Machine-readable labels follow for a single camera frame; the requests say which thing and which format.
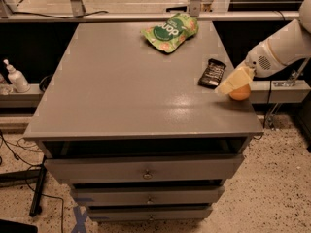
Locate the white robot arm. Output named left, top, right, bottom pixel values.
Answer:
left=215, top=0, right=311, bottom=95

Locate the white pump bottle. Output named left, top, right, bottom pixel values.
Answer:
left=3, top=59, right=30, bottom=93

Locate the green snack bag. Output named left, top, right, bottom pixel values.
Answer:
left=141, top=13, right=198, bottom=53

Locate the orange fruit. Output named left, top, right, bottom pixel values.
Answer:
left=229, top=84, right=251, bottom=101

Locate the dark tablet corner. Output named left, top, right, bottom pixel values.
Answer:
left=0, top=220, right=38, bottom=233

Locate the top grey drawer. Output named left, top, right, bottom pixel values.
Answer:
left=45, top=154, right=244, bottom=184

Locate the middle grey drawer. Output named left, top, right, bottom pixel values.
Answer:
left=71, top=186, right=225, bottom=207

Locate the black metal floor bar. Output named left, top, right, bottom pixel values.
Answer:
left=29, top=157, right=47, bottom=217

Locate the blue tape cross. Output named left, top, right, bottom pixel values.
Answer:
left=71, top=197, right=110, bottom=233

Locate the black floor cable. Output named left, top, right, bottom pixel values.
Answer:
left=0, top=129, right=65, bottom=233

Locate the bottom grey drawer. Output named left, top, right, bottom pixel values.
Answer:
left=87, top=206, right=212, bottom=221

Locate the grey drawer cabinet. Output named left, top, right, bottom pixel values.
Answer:
left=25, top=22, right=262, bottom=211

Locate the grey drawer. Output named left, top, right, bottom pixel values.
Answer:
left=87, top=206, right=212, bottom=221
left=45, top=154, right=244, bottom=184
left=71, top=186, right=225, bottom=207

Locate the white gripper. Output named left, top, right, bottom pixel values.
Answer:
left=215, top=39, right=285, bottom=95

